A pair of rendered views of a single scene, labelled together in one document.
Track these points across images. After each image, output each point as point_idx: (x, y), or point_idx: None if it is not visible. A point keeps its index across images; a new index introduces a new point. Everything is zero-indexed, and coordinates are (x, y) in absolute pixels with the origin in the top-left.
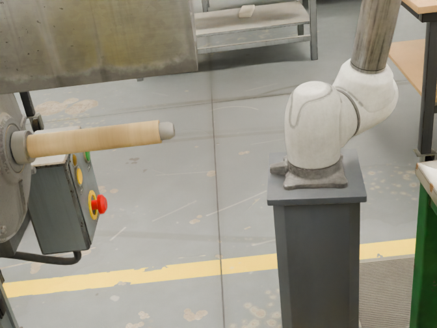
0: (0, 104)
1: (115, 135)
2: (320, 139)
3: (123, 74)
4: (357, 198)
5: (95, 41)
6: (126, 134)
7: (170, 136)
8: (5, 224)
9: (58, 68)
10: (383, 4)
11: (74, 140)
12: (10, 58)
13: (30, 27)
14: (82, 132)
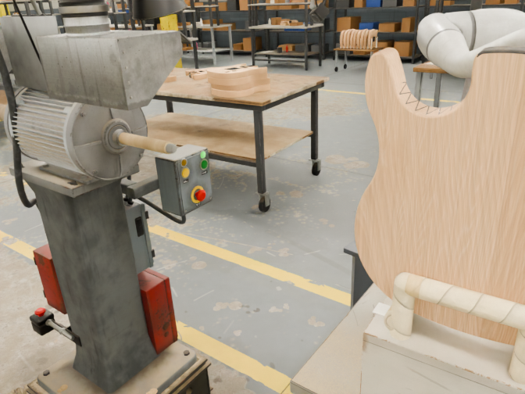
0: (119, 114)
1: (148, 143)
2: None
3: (105, 104)
4: None
5: (96, 86)
6: (152, 144)
7: (169, 151)
8: (99, 170)
9: (87, 94)
10: None
11: (134, 140)
12: (73, 86)
13: (78, 74)
14: (139, 137)
